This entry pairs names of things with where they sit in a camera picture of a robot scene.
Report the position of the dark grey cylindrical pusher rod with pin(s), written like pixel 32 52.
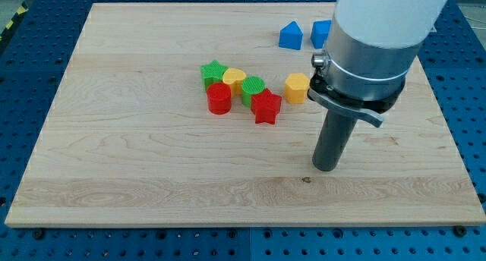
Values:
pixel 332 140

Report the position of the black clamp with grey lever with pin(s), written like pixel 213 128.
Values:
pixel 370 111

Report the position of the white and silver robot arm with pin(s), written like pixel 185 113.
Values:
pixel 362 67

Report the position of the red star block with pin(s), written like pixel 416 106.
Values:
pixel 266 106

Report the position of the green star block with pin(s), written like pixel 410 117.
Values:
pixel 212 73

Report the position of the yellow hexagon block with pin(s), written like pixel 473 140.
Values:
pixel 296 88

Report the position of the blue pentagon house block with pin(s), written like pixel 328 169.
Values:
pixel 290 36

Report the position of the blue cube block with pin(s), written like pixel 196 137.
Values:
pixel 319 33

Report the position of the green cylinder block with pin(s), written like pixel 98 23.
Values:
pixel 249 87

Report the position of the yellow heart block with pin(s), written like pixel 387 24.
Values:
pixel 233 77

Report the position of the red cylinder block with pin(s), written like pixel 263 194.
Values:
pixel 219 98

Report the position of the light wooden board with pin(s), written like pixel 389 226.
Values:
pixel 129 142

